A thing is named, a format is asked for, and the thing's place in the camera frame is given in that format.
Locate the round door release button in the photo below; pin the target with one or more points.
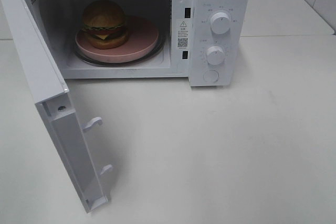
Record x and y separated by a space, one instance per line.
211 76

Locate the pink plate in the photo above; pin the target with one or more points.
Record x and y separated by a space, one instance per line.
131 42

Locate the burger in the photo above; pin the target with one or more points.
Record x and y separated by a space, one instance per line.
104 24

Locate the white microwave door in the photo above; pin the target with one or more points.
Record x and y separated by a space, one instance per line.
51 96

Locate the glass turntable plate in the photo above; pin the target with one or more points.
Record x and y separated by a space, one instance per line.
152 54

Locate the white lower timer knob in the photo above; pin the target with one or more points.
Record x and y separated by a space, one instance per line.
215 55

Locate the white microwave oven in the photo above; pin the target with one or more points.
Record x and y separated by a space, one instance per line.
184 23

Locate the white upper power knob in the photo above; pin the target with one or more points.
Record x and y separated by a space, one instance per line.
220 22

